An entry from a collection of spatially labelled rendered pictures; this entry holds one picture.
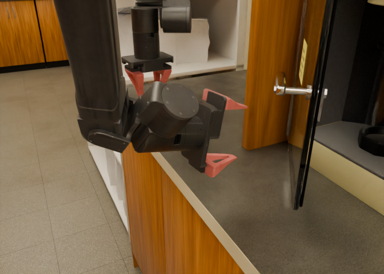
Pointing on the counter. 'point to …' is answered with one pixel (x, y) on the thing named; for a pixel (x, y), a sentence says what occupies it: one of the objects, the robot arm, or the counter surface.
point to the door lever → (279, 88)
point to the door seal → (320, 91)
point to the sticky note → (303, 61)
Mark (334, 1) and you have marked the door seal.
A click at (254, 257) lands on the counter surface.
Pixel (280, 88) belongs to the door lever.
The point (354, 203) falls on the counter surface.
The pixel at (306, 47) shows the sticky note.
